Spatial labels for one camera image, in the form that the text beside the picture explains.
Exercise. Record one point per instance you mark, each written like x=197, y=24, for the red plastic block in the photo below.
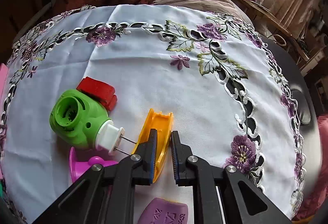
x=99, y=91

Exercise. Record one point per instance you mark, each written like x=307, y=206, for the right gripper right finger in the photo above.
x=220, y=195

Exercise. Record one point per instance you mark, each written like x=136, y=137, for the purple oval soap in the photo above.
x=163, y=211

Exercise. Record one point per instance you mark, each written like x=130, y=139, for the orange plastic curved piece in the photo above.
x=163, y=125

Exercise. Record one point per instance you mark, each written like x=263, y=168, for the pink shallow tray box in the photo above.
x=3, y=83

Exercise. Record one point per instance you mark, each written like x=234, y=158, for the magenta perforated funnel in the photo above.
x=78, y=168

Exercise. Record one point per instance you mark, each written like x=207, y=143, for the green and white plug toy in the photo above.
x=84, y=123

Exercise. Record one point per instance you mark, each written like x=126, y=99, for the wooden side desk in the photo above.
x=253, y=10

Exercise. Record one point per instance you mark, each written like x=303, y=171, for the black padded table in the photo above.
x=305, y=111

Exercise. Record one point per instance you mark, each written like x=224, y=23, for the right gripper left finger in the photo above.
x=106, y=194

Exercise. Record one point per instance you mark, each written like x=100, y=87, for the white floral embroidered tablecloth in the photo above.
x=231, y=101

